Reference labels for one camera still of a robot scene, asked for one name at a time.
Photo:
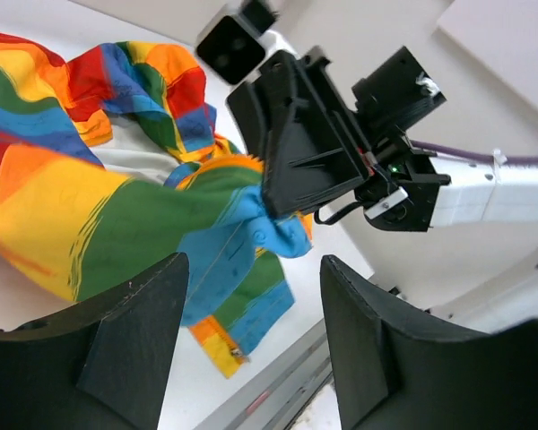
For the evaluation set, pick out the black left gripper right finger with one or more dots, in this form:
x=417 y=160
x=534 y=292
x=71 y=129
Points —
x=398 y=367

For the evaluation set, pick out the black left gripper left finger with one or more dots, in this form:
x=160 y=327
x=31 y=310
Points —
x=100 y=364

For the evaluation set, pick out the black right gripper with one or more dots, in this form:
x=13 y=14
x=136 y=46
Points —
x=314 y=149

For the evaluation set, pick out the rainbow striped jacket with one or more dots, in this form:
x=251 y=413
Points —
x=111 y=161

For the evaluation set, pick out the aluminium table frame rail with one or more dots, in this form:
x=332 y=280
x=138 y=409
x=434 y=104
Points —
x=279 y=393

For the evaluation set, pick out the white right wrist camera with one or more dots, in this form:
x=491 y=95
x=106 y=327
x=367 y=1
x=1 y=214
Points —
x=239 y=41

